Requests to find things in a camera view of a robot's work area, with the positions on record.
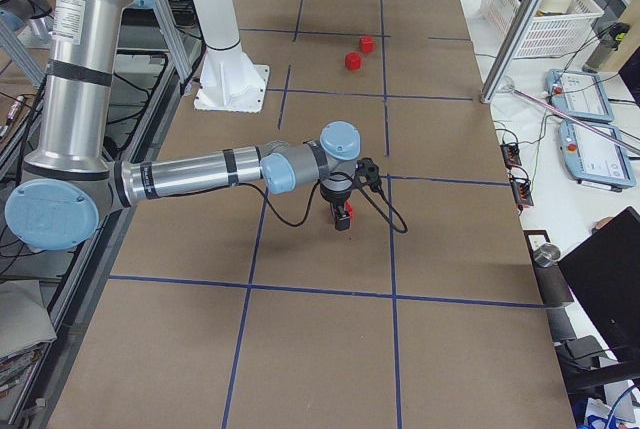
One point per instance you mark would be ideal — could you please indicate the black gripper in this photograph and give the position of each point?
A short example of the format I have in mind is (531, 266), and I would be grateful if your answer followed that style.
(334, 194)

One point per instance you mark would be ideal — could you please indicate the red block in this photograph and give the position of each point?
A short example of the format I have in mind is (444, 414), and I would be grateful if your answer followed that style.
(367, 44)
(349, 210)
(353, 61)

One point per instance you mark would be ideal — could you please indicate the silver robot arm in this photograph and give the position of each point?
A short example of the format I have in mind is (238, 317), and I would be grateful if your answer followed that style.
(68, 187)

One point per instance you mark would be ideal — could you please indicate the lower teach pendant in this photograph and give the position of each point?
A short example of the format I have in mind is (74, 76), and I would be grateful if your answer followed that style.
(593, 160)

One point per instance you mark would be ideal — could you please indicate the teach pendant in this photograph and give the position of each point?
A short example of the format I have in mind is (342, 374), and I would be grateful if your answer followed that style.
(579, 94)
(593, 160)

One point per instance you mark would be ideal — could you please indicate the black laptop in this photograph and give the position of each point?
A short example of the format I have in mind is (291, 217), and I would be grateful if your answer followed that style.
(603, 273)

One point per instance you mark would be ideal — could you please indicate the upper teach pendant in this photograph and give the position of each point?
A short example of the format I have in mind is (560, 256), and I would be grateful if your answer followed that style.
(579, 94)

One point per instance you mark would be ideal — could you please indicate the white plastic basket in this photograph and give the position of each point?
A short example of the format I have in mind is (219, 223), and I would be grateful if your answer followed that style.
(551, 33)

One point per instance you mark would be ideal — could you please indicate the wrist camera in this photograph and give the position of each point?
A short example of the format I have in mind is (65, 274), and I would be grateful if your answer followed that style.
(367, 173)

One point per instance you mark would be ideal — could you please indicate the aluminium frame post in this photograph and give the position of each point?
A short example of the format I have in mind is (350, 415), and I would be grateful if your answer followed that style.
(511, 43)

